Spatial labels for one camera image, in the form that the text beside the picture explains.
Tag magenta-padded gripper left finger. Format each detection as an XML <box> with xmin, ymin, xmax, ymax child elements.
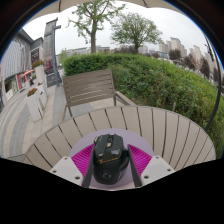
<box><xmin>49</xmin><ymin>143</ymin><xmax>96</xmax><ymax>189</ymax></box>

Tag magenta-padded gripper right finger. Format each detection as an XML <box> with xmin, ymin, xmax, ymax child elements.
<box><xmin>127</xmin><ymin>143</ymin><xmax>176</xmax><ymax>188</ymax></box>

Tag black computer mouse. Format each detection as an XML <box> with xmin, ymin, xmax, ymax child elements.
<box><xmin>92</xmin><ymin>133</ymin><xmax>130</xmax><ymax>185</ymax></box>

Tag white planter with flowers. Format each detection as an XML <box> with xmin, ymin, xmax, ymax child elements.
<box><xmin>31</xmin><ymin>59</ymin><xmax>46</xmax><ymax>86</ymax></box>
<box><xmin>25</xmin><ymin>83</ymin><xmax>49</xmax><ymax>123</ymax></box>

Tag green hedge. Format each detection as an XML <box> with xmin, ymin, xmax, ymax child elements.
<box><xmin>61</xmin><ymin>53</ymin><xmax>224</xmax><ymax>158</ymax></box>

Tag slatted wooden chair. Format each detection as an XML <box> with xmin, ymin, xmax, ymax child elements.
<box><xmin>61</xmin><ymin>68</ymin><xmax>138</xmax><ymax>123</ymax></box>

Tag tall grey sign pillar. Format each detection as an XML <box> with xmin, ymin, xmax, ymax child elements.
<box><xmin>42</xmin><ymin>18</ymin><xmax>65</xmax><ymax>88</ymax></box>

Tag distant apartment buildings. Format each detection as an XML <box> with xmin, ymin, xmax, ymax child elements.
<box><xmin>64</xmin><ymin>36</ymin><xmax>216</xmax><ymax>80</ymax></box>

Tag round leafy tree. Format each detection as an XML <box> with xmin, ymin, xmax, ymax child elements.
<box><xmin>110</xmin><ymin>12</ymin><xmax>164</xmax><ymax>55</ymax></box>

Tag beige umbrella canopy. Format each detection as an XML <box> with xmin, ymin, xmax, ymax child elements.
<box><xmin>33</xmin><ymin>0</ymin><xmax>188</xmax><ymax>16</ymax></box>

